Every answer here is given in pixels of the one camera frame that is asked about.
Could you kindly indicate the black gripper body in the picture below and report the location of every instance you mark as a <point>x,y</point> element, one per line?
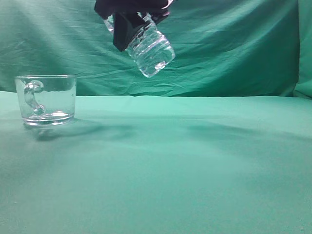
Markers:
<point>157,9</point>

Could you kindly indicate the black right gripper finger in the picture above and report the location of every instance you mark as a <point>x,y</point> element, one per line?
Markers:
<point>126,26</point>

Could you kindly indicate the clear plastic water bottle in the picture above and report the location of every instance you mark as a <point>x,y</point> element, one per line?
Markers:
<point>149,49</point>

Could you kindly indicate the green backdrop cloth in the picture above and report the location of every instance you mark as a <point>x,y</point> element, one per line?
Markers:
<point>223,48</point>

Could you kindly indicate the clear glass mug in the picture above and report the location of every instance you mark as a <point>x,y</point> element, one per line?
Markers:
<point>46,100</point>

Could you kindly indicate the green table cloth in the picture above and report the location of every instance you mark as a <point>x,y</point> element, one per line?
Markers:
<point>159,165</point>

